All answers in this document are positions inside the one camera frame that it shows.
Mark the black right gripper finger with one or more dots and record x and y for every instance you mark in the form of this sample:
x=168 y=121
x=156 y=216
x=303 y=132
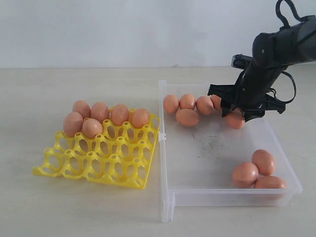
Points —
x=258 y=110
x=228 y=95

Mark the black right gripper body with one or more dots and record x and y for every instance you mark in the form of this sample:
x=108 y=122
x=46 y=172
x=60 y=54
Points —
x=255 y=84

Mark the brown egg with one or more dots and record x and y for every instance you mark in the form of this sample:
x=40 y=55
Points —
x=100 y=111
x=270 y=182
x=187 y=117
x=187 y=101
x=264 y=161
x=83 y=108
x=140 y=117
x=72 y=124
x=216 y=100
x=235 y=120
x=245 y=175
x=119 y=114
x=204 y=105
x=171 y=103
x=92 y=127

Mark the clear plastic storage box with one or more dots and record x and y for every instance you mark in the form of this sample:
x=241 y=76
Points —
x=197 y=164

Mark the yellow plastic egg tray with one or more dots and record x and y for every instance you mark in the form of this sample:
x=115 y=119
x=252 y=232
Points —
x=120 y=155

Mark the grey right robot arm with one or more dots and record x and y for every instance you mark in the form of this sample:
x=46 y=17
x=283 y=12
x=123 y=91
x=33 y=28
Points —
x=272 y=53

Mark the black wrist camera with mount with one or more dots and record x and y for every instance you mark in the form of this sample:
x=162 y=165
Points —
x=241 y=61

